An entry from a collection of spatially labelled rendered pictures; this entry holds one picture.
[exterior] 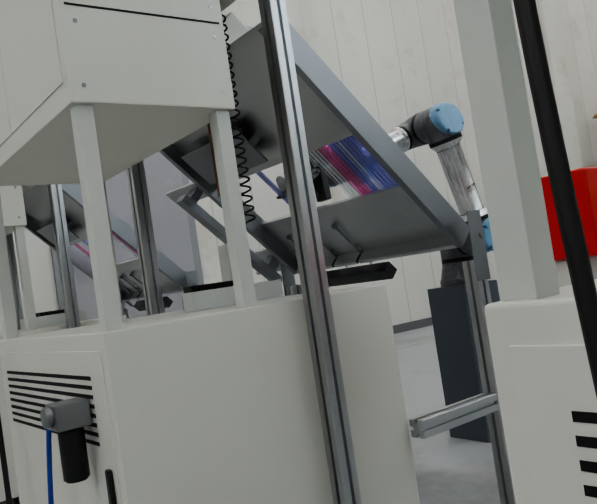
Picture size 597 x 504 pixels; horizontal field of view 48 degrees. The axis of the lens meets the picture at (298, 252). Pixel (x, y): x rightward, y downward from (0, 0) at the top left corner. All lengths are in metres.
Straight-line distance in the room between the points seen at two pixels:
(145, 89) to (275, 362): 0.55
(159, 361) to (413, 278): 5.74
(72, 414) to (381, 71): 6.17
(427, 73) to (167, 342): 6.56
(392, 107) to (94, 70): 5.95
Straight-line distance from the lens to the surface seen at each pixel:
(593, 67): 10.11
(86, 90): 1.20
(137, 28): 1.28
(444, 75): 7.73
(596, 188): 1.33
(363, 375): 1.43
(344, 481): 1.37
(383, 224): 1.82
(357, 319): 1.43
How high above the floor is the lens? 0.66
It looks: 2 degrees up
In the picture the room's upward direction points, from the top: 9 degrees counter-clockwise
